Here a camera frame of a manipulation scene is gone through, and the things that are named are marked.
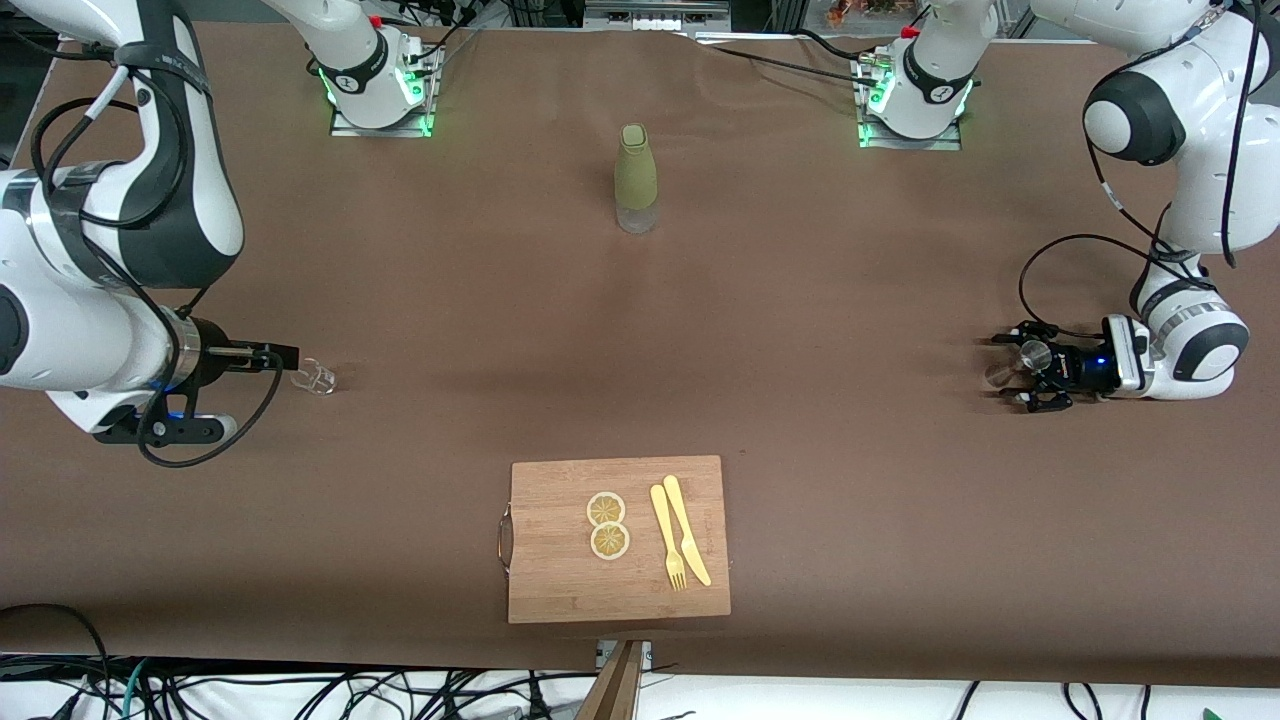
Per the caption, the steel cone jigger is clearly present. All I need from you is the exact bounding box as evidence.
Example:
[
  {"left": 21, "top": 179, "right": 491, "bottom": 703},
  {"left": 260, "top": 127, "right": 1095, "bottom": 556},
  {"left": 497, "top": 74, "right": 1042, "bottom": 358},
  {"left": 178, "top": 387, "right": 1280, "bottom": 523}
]
[{"left": 985, "top": 340, "right": 1053, "bottom": 389}]

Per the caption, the wooden cutting board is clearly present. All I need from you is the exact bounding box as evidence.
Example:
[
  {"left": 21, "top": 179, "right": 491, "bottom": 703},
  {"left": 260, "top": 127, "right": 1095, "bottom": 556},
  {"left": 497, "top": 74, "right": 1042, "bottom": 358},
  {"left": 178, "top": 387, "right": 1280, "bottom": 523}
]
[{"left": 498, "top": 455, "right": 732, "bottom": 625}]

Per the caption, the brown table cover sheet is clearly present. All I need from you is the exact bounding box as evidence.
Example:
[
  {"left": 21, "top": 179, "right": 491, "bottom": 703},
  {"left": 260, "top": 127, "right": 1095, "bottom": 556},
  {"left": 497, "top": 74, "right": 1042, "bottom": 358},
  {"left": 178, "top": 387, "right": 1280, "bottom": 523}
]
[{"left": 0, "top": 18, "right": 1280, "bottom": 691}]

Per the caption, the colourful snack pile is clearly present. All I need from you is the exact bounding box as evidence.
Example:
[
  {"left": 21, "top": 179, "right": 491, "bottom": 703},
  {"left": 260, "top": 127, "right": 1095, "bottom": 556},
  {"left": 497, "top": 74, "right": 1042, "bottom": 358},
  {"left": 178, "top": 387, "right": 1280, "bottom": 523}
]
[{"left": 825, "top": 0, "right": 919, "bottom": 28}]

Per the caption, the yellow plastic knife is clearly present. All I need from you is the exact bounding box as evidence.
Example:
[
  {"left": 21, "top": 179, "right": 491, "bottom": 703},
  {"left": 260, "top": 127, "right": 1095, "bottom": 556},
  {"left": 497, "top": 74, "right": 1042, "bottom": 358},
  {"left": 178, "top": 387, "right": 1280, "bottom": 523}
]
[{"left": 663, "top": 475, "right": 713, "bottom": 587}]

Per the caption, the green sleeved glass bottle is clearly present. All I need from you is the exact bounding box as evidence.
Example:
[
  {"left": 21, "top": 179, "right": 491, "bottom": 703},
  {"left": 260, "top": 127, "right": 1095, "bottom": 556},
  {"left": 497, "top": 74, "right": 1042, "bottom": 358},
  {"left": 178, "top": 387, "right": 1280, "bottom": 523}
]
[{"left": 613, "top": 124, "right": 659, "bottom": 235}]

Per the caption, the yellow plastic fork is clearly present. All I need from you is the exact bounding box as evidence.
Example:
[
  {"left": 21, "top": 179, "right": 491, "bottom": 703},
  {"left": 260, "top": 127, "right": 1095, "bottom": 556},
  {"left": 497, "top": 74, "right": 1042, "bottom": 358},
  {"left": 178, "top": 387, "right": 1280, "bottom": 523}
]
[{"left": 650, "top": 484, "right": 688, "bottom": 592}]

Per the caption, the wooden beam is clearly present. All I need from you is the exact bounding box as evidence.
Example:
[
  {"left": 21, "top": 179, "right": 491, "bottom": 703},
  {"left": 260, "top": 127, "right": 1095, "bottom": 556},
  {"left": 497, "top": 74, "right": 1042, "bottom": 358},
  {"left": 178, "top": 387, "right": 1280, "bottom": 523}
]
[{"left": 575, "top": 640, "right": 646, "bottom": 720}]

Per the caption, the grey power strip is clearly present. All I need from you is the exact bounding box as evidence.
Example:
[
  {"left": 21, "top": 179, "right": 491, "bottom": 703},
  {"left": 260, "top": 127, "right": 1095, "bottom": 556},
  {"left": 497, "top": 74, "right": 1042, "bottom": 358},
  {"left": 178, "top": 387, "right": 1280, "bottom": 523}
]
[{"left": 585, "top": 0, "right": 733, "bottom": 33}]

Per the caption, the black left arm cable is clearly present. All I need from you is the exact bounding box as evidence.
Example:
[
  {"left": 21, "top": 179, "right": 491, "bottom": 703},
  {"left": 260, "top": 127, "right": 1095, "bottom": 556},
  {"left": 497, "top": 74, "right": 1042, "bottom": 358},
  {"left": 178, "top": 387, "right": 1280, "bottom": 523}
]
[{"left": 1018, "top": 0, "right": 1263, "bottom": 336}]

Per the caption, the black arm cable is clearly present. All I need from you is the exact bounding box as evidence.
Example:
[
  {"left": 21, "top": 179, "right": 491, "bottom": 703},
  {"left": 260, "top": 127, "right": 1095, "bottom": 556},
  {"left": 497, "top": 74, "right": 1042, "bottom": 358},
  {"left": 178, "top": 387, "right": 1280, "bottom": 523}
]
[
  {"left": 30, "top": 60, "right": 287, "bottom": 469},
  {"left": 1018, "top": 0, "right": 1263, "bottom": 336}
]

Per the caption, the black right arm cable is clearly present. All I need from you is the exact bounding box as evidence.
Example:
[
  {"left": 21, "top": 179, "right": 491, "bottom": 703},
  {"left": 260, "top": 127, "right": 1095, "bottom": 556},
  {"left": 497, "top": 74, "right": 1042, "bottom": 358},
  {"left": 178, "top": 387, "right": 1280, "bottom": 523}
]
[{"left": 30, "top": 60, "right": 287, "bottom": 469}]

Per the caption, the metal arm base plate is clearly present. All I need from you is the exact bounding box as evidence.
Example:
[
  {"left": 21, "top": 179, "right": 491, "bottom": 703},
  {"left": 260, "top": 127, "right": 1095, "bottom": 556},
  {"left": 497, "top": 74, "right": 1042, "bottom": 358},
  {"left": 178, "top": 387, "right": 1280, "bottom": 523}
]
[
  {"left": 328, "top": 38, "right": 437, "bottom": 139},
  {"left": 856, "top": 50, "right": 964, "bottom": 152}
]

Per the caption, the teal cable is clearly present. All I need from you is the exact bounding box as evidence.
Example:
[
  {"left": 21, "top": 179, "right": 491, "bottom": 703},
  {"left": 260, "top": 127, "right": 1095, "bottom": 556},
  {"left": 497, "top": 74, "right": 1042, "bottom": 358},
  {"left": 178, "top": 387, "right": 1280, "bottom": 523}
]
[{"left": 118, "top": 658, "right": 151, "bottom": 720}]

